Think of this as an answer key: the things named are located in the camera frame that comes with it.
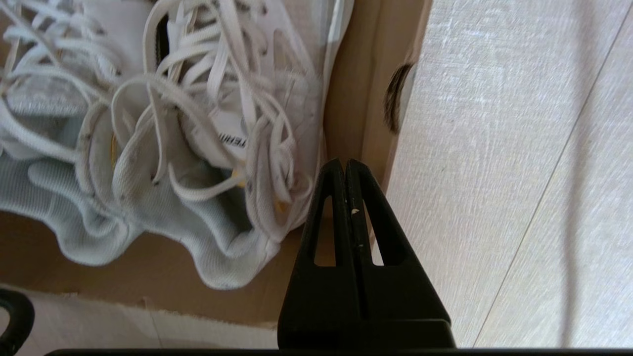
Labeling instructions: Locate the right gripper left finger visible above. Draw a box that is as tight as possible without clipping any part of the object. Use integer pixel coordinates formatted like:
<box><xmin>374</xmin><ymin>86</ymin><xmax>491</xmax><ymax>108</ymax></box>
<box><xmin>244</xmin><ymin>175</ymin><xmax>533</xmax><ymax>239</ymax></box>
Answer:
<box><xmin>277</xmin><ymin>158</ymin><xmax>367</xmax><ymax>350</ymax></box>

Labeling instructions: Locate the long black corrugated conduit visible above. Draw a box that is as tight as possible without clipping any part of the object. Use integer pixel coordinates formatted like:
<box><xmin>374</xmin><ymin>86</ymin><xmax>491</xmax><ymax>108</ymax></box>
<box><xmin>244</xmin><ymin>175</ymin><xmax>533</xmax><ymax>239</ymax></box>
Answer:
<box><xmin>0</xmin><ymin>289</ymin><xmax>35</xmax><ymax>356</ymax></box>

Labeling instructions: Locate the cardboard shoe box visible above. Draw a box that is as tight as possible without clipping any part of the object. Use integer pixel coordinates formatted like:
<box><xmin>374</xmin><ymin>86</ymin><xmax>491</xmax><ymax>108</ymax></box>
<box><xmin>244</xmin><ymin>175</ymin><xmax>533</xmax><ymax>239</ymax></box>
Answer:
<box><xmin>0</xmin><ymin>0</ymin><xmax>433</xmax><ymax>329</ymax></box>

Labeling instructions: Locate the white lace-up sneaker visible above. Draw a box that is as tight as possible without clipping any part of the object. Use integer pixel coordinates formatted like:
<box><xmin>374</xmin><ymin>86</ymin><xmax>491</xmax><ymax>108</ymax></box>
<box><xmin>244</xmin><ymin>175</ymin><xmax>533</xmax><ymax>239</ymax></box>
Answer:
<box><xmin>0</xmin><ymin>0</ymin><xmax>154</xmax><ymax>267</ymax></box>
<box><xmin>111</xmin><ymin>0</ymin><xmax>356</xmax><ymax>291</ymax></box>

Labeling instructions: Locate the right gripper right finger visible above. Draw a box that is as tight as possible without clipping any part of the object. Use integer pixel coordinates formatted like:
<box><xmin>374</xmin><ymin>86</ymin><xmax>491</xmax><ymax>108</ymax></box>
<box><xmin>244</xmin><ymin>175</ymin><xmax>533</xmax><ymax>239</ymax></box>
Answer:
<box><xmin>348</xmin><ymin>158</ymin><xmax>452</xmax><ymax>323</ymax></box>

